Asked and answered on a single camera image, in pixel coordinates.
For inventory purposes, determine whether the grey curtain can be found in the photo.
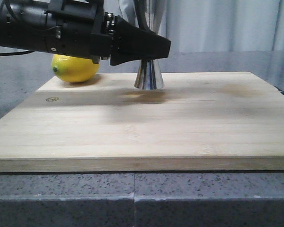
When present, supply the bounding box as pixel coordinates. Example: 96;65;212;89
0;0;284;56

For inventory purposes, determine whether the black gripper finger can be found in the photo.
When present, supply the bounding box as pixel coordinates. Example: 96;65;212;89
133;0;153;33
110;16;171;66

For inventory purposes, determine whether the light wooden cutting board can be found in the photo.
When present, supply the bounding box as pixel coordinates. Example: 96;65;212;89
0;72;284;172

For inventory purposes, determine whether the steel double jigger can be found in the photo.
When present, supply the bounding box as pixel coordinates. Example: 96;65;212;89
134;0;166;90

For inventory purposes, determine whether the yellow lemon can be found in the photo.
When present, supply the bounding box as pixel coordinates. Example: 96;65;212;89
52;54;100;83

